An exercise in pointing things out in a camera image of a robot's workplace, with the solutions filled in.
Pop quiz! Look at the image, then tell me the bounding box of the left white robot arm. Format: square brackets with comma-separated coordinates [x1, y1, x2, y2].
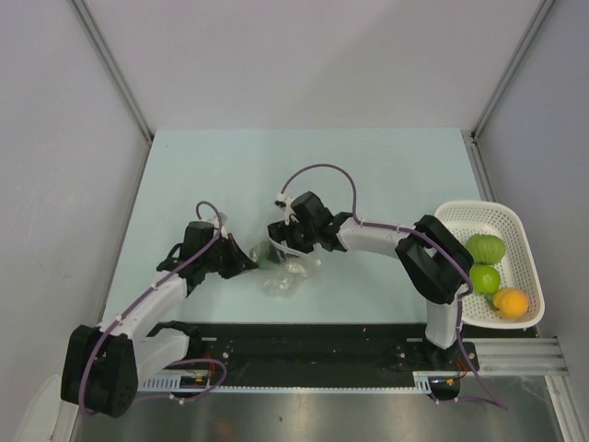
[60, 221, 257, 417]

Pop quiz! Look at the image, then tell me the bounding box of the left aluminium corner post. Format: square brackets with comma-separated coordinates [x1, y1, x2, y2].
[68, 0, 155, 145]

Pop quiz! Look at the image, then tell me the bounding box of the aluminium frame rail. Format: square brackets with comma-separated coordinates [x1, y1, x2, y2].
[464, 338, 565, 377]

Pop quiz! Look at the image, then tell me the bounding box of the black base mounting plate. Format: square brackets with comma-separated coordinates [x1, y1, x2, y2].
[158, 321, 479, 399]

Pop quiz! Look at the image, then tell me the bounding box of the orange fake fruit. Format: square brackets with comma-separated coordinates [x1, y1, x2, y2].
[483, 287, 529, 320]

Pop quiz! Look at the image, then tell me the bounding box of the dark green fake pepper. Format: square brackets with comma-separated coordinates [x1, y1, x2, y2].
[248, 243, 275, 270]

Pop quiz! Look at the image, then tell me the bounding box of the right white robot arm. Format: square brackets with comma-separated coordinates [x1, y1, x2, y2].
[267, 192, 474, 369]

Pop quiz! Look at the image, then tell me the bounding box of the right aluminium corner post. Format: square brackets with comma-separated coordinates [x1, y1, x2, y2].
[471, 0, 558, 139]

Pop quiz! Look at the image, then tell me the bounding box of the white slotted cable duct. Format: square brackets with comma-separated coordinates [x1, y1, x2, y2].
[138, 372, 459, 397]

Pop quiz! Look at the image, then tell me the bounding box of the clear polka dot zip bag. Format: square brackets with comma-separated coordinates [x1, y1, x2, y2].
[250, 204, 323, 298]

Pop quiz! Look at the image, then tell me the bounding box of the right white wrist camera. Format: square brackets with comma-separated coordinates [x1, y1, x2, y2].
[274, 193, 295, 225]

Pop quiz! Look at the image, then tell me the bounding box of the aluminium corner post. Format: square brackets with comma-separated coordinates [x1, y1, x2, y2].
[471, 0, 558, 139]
[68, 0, 155, 145]

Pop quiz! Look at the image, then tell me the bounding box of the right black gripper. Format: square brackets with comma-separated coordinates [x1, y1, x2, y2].
[267, 217, 318, 265]

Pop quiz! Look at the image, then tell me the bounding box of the white perforated plastic basket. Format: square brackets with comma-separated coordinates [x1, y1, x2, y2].
[435, 201, 545, 330]

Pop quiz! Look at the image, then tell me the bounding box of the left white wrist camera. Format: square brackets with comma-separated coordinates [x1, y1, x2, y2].
[213, 213, 229, 239]

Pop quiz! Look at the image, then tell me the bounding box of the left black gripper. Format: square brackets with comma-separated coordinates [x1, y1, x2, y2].
[201, 233, 257, 279]

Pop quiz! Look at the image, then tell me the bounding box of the light green fake fruit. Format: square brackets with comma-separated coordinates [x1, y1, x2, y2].
[465, 234, 506, 265]

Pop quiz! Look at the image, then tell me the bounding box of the green fake apple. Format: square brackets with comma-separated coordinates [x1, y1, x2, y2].
[469, 264, 501, 295]

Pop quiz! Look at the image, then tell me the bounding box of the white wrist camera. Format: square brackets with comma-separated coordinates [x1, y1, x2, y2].
[274, 193, 295, 225]
[213, 213, 229, 239]

